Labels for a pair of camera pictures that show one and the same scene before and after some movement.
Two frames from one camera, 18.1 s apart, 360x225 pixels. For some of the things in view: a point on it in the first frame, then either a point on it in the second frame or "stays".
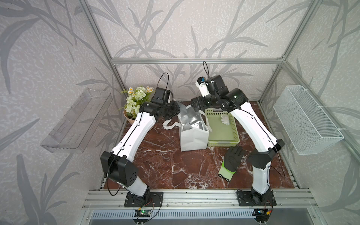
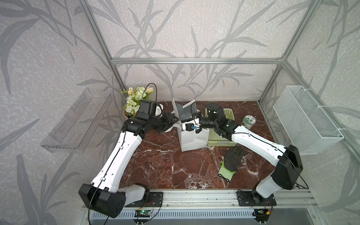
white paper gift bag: [193, 127] stays
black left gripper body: [170, 110] to [161, 122]
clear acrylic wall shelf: [71, 133] stays
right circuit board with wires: [261, 213] stays
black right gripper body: [208, 101] to [205, 122]
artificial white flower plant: [135, 97] stays
